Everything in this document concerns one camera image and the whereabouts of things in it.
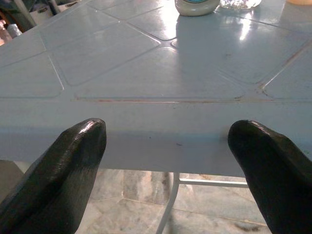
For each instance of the light blue plastic table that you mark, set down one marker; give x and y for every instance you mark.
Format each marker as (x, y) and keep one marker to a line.
(156, 73)

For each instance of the orange item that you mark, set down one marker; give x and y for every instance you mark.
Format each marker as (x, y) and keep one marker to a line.
(299, 1)

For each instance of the white plastic container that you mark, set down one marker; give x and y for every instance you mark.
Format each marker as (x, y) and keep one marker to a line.
(42, 13)

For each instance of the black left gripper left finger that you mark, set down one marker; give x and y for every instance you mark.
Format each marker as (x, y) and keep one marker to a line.
(61, 180)

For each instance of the white round jar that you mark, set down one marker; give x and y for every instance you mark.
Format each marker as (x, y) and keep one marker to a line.
(195, 9)

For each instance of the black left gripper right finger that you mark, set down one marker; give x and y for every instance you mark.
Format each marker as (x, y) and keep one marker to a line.
(278, 180)

